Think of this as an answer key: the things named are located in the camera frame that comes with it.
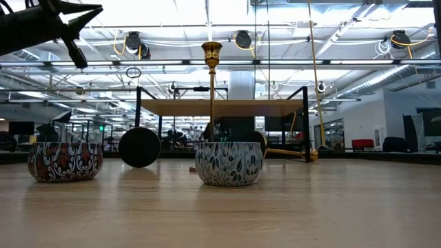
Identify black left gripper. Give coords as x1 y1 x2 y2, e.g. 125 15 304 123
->
20 0 104 69

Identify red floral candle tin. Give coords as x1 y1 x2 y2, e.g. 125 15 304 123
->
27 141 104 183

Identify small wooden shelf black legs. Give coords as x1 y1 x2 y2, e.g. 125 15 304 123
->
135 85 312 163

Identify blue leaf candle tin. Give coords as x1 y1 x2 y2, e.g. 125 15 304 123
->
194 141 265 187

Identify black studio softbox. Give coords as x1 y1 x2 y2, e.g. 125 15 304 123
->
51 110 72 125

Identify black monitor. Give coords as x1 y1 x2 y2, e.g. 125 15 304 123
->
8 121 35 136

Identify person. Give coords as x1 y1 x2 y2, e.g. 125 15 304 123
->
201 118 223 143

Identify red seat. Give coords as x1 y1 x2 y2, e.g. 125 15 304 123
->
351 138 375 149

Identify black chair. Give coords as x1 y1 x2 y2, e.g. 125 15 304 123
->
382 136 407 153

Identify black and white panel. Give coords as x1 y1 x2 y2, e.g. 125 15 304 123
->
402 113 427 153

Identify black ceiling cable reel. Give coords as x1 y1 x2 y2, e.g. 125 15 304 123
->
391 30 411 49
124 30 143 52
139 43 152 60
235 30 253 49

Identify yellow hanging cable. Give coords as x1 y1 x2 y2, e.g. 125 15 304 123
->
307 0 327 148

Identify black aluminium table frame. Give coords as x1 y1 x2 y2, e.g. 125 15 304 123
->
0 150 441 165

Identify large dark wall screen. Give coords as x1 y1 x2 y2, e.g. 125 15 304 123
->
416 107 441 137

